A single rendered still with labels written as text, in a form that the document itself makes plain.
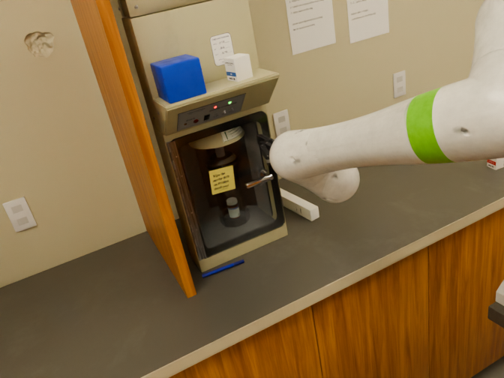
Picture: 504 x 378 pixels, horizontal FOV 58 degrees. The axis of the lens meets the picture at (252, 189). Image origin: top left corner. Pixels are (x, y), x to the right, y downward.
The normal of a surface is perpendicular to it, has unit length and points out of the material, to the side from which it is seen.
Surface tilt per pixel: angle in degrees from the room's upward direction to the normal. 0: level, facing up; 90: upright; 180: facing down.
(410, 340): 90
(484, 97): 56
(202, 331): 0
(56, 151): 90
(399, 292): 90
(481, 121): 81
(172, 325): 0
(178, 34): 90
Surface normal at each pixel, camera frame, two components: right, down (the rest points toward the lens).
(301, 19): 0.44, 0.33
